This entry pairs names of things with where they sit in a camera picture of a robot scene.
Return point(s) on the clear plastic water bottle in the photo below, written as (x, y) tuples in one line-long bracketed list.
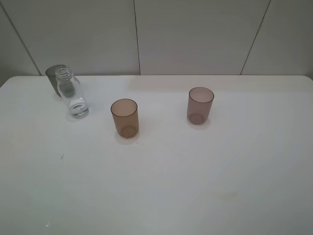
[(71, 92)]

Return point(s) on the brown translucent plastic cup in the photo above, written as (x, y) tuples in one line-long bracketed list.
[(125, 117)]

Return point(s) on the mauve translucent plastic cup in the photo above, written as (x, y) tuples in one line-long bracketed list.
[(199, 105)]

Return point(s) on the grey translucent plastic cup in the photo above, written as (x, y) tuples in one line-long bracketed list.
[(50, 72)]

